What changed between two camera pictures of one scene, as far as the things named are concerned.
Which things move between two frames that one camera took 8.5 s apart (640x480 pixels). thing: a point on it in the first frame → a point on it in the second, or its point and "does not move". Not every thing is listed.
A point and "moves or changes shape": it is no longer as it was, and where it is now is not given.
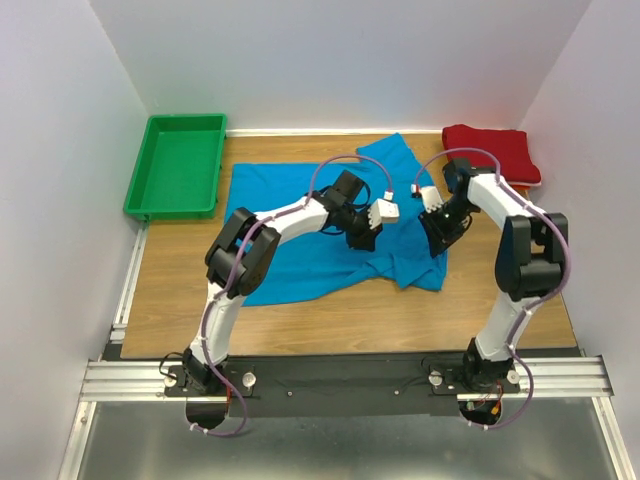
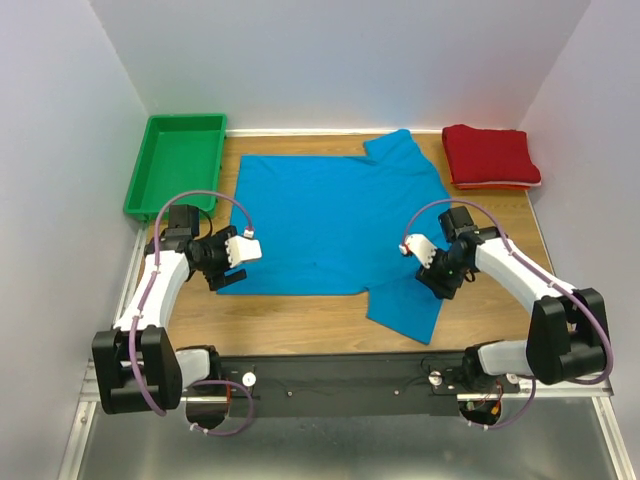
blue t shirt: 400,251 moves or changes shape
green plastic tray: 178,169 does not move
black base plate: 288,386 does not move
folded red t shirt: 512,146 does not move
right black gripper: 438,239 → 430,277
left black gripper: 366,241 → 212,275
